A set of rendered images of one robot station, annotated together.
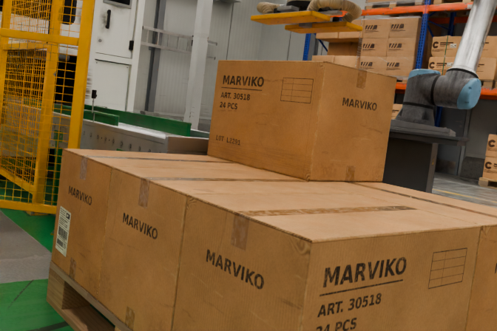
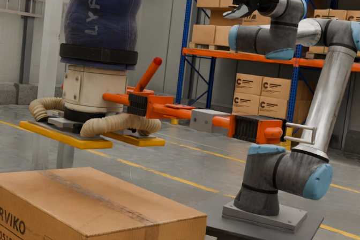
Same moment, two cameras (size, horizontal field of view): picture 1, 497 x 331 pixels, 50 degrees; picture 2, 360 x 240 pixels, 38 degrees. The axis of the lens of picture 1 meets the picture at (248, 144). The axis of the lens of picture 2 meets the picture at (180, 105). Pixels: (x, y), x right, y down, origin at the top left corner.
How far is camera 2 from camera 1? 0.89 m
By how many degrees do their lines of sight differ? 4
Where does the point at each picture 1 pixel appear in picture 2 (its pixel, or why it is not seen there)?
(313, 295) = not seen: outside the picture
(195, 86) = (46, 89)
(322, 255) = not seen: outside the picture
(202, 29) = (51, 27)
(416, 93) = (255, 175)
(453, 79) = (298, 164)
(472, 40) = (322, 113)
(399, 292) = not seen: outside the picture
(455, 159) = (339, 132)
